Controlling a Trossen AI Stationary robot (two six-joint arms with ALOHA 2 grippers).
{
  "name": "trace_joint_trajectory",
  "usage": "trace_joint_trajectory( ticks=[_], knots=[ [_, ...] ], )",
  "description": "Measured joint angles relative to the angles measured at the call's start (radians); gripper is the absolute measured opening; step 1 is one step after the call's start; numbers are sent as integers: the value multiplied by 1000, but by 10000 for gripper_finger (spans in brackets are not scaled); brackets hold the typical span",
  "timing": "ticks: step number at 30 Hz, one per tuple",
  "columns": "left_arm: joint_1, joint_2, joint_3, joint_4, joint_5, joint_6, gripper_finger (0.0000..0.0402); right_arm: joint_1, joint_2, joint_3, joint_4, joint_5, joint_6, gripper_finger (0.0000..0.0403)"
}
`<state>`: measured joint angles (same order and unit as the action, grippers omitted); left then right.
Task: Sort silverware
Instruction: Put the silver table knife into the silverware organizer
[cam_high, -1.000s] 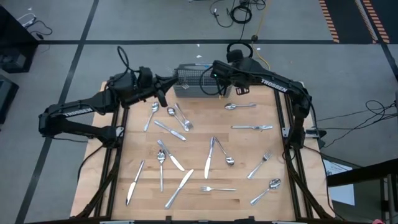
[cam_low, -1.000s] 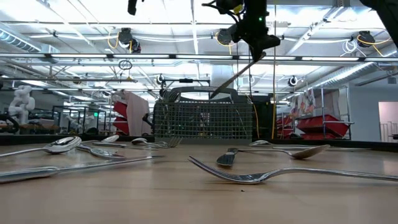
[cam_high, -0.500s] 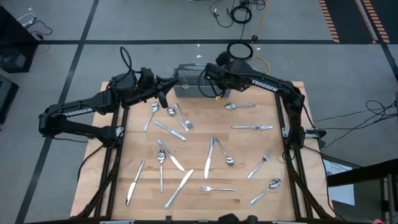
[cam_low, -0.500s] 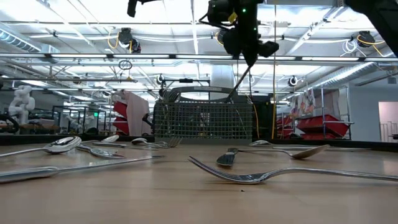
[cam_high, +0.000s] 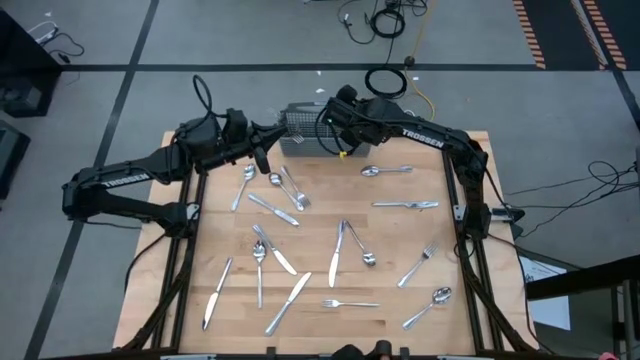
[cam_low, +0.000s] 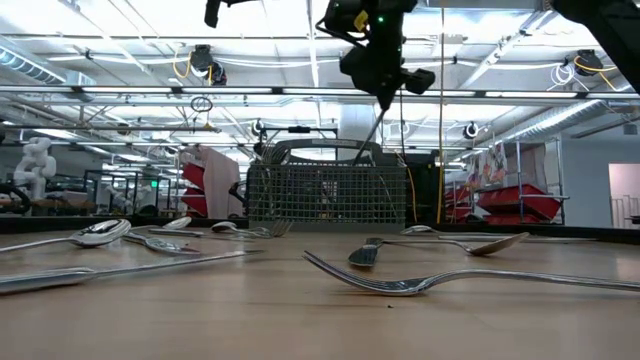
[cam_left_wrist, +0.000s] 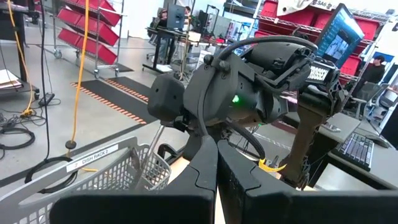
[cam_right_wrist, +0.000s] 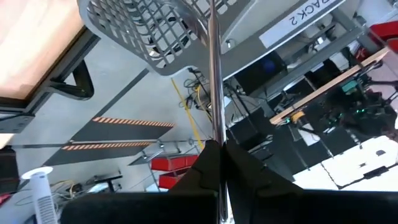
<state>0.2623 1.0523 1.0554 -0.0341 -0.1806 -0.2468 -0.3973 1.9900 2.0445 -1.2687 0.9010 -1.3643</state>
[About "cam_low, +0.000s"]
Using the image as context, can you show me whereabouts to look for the colourful hanging bags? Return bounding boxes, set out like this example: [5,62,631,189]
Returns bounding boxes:
[467,142,507,191]

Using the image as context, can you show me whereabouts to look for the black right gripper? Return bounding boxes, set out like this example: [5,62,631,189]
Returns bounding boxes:
[319,0,436,110]

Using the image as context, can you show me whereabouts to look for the white round column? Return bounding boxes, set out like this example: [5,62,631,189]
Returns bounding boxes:
[339,103,377,161]

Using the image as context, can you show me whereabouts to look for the black workstation frame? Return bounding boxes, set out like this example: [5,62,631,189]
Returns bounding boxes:
[83,169,174,217]

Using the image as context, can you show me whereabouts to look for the silver ventilation duct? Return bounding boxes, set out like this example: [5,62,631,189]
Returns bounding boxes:
[499,97,640,146]

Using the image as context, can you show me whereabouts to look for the grey mesh silverware basket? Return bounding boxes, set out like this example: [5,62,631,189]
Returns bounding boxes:
[246,138,409,232]

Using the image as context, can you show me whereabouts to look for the black equipment cabinet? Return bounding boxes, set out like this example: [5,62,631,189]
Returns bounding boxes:
[407,151,442,226]

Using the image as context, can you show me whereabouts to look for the black overhead bar stand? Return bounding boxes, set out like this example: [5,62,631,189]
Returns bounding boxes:
[257,125,340,161]

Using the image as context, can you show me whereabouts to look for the black aluminium table frame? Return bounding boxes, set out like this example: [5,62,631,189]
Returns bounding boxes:
[0,213,640,243]

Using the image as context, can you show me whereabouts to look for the large silver spoon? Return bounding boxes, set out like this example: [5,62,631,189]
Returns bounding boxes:
[0,218,133,254]

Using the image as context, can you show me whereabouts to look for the pink cover cloth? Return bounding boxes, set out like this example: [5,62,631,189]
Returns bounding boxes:
[192,145,245,220]

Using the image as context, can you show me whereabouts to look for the grey metal shelf rack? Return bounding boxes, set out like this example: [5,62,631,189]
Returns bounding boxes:
[449,139,570,226]

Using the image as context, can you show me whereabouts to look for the red plastic storage bin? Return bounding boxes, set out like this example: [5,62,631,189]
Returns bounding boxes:
[181,187,209,217]
[482,213,551,226]
[181,162,207,191]
[477,183,563,216]
[444,187,474,224]

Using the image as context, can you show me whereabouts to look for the black wire loop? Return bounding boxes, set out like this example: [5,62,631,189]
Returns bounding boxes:
[189,95,214,114]

